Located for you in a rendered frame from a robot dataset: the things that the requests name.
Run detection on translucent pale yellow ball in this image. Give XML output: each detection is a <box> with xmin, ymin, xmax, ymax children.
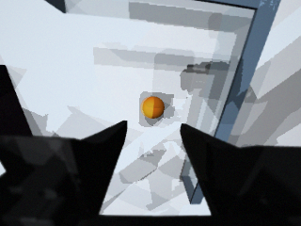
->
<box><xmin>140</xmin><ymin>96</ymin><xmax>154</xmax><ymax>119</ymax></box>

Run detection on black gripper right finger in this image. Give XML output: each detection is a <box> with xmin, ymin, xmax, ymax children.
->
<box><xmin>180</xmin><ymin>123</ymin><xmax>301</xmax><ymax>215</ymax></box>

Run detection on orange ball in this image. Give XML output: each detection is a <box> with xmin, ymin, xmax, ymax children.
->
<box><xmin>152</xmin><ymin>96</ymin><xmax>165</xmax><ymax>119</ymax></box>

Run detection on low clear glass walls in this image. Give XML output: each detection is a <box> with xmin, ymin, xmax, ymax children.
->
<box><xmin>48</xmin><ymin>0</ymin><xmax>255</xmax><ymax>201</ymax></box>

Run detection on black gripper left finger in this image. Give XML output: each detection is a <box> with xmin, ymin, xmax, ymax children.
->
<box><xmin>0</xmin><ymin>121</ymin><xmax>128</xmax><ymax>215</ymax></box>

